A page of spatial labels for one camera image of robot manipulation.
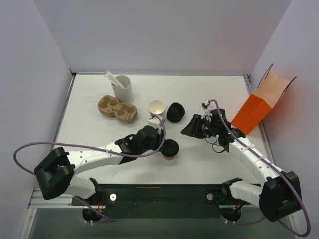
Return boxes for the black plastic cup lid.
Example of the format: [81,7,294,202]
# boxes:
[161,139,179,158]

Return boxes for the single brown paper cup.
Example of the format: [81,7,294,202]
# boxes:
[163,156,175,161]

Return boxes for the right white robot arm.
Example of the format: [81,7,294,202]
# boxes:
[181,109,302,222]

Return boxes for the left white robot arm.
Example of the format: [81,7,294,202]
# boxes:
[34,126,165,205]

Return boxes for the orange paper takeout bag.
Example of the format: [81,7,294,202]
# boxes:
[231,64,296,135]

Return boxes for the stack of black cup lids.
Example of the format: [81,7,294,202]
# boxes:
[166,102,185,123]

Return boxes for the stack of brown paper cups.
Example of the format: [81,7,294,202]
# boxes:
[148,99,166,118]

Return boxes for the brown pulp cup carrier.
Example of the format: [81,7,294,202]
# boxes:
[97,95,138,124]

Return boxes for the white cylindrical holder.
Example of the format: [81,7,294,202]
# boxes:
[111,75,134,104]

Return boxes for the white wrapped stirrers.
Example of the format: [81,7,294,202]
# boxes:
[105,70,125,89]

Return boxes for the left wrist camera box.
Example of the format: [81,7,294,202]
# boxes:
[148,114,161,133]

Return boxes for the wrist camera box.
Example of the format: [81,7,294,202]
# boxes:
[148,114,161,133]
[201,100,216,119]

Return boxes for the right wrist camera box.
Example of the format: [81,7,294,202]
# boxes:
[201,100,216,119]

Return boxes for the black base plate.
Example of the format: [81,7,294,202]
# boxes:
[84,184,247,221]

